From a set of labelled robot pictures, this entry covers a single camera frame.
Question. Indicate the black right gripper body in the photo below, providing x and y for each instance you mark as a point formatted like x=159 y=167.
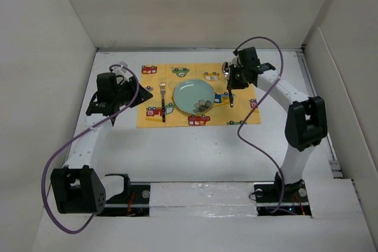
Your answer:
x=238 y=79

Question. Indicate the metal fork black handle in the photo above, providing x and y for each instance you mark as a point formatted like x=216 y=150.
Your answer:
x=162 y=92

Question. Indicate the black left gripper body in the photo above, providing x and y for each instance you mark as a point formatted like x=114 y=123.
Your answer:
x=125 y=90

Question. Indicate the yellow car print cloth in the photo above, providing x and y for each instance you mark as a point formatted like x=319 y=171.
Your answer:
x=220 y=114

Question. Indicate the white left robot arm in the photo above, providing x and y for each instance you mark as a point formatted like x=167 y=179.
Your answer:
x=77 y=187

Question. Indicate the metal spoon black handle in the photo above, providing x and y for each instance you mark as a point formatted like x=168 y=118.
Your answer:
x=231 y=98

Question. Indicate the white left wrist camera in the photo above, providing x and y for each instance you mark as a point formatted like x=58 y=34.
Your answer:
x=119 y=69

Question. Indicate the green floral plate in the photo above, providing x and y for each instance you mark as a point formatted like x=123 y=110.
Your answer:
x=194 y=96

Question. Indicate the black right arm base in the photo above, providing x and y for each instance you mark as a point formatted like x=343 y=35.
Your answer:
x=270 y=202

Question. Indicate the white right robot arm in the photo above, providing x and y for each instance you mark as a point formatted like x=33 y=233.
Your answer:
x=306 y=121

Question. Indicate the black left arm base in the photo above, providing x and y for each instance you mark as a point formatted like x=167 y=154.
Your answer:
x=133 y=204

